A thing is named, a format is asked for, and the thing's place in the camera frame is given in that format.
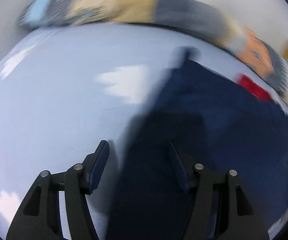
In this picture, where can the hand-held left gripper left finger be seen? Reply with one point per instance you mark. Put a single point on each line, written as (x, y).
(100, 165)

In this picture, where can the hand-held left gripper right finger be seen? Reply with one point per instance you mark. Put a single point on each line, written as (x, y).
(180, 170)

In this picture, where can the navy jacket with red collar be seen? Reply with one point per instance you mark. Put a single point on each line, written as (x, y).
(221, 120)

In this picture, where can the light blue cloud bedsheet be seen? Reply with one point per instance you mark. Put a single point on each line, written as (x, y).
(46, 110)

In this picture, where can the rolled patchwork quilt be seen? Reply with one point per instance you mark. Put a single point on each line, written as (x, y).
(134, 5)

